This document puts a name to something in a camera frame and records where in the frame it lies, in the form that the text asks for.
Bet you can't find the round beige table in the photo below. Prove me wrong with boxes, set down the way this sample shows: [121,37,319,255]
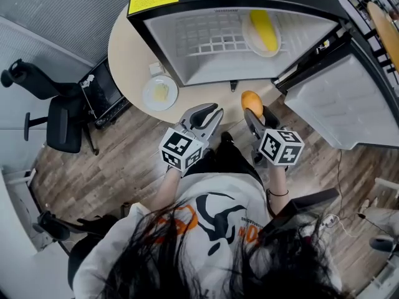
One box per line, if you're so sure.
[107,4,283,125]

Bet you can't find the white oval plate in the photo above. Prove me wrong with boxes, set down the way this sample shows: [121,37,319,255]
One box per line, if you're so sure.
[241,11,283,57]

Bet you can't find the black office chair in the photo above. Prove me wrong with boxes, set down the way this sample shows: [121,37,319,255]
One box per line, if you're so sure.
[0,59,100,156]

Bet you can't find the person's left forearm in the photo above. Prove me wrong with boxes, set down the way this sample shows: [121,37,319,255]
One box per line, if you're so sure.
[148,165,184,213]

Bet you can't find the white furniture frame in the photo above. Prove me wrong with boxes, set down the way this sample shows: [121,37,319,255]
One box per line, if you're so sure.
[373,176,399,199]

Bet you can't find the round wooden table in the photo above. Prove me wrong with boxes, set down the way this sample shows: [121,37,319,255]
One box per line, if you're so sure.
[367,1,399,74]

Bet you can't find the person's right forearm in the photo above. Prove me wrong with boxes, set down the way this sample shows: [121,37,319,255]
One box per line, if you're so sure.
[266,163,293,219]

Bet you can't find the yellow corn food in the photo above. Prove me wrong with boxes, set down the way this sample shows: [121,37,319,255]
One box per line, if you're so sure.
[249,9,279,52]

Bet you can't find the black mini fridge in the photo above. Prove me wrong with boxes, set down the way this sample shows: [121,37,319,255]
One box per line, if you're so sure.
[126,0,399,151]

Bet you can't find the small white box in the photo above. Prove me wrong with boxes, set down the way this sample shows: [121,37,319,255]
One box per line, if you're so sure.
[148,62,165,77]

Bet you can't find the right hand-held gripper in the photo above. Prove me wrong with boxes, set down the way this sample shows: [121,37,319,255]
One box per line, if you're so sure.
[243,105,305,169]

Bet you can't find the orange round bread food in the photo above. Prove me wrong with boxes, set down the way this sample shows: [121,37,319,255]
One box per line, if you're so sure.
[241,90,264,118]

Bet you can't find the white round plate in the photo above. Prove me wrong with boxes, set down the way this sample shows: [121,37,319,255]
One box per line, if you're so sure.
[142,75,179,112]

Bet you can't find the black trousers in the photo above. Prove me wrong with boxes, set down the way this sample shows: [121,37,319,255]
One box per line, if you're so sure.
[183,131,263,185]

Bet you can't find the white power strip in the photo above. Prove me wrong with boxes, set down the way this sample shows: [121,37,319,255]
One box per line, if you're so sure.
[320,214,340,227]

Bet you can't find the white printed t-shirt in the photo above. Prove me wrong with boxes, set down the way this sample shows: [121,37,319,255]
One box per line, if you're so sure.
[72,172,342,299]

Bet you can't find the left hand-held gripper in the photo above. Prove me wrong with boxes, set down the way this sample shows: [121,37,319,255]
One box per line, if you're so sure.
[158,102,225,171]

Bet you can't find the white wire fridge shelf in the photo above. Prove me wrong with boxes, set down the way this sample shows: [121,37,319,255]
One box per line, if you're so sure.
[175,12,287,58]

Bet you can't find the black cabinet box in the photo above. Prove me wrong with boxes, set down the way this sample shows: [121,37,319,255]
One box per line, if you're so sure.
[79,57,132,130]

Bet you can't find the pale yellow sliced food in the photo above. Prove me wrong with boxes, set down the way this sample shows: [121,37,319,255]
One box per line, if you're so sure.
[153,83,170,102]

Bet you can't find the black floor cable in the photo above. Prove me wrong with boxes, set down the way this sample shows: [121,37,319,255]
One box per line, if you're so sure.
[335,149,390,235]

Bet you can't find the black chair with armrest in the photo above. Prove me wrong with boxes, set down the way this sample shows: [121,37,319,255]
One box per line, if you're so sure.
[32,209,120,257]

